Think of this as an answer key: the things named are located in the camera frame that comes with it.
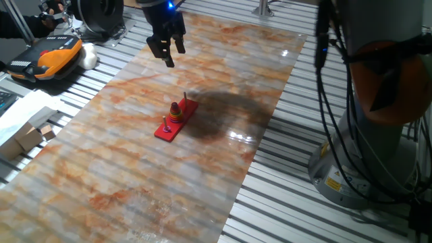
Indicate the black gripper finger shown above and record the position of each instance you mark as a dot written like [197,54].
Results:
[162,49]
[179,43]

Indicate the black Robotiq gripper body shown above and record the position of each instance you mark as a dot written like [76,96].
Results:
[162,17]

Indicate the black sleeved forearm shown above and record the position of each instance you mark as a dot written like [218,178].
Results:
[20,25]

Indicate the white rounded foam block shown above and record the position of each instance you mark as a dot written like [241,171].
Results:
[88,55]

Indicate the red Hanoi base with pegs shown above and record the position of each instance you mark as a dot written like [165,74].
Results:
[173,130]

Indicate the person hand holding device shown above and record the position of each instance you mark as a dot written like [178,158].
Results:
[50,15]

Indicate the black round machine base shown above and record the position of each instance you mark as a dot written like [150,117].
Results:
[98,13]

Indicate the orange black teach pendant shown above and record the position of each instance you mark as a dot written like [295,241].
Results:
[50,57]

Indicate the orange marble pattern mat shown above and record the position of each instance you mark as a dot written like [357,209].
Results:
[141,175]

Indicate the small cardboard box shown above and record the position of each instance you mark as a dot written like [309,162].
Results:
[48,132]

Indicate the white foam sheet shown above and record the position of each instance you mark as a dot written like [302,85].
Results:
[23,108]

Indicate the black keyboard device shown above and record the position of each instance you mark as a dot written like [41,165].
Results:
[6,101]

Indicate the large cardboard box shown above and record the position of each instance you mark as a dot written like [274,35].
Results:
[15,141]

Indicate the silver metal post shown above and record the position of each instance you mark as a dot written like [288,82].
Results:
[262,8]

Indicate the aluminium frame bar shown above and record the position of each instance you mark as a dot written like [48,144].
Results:
[20,23]

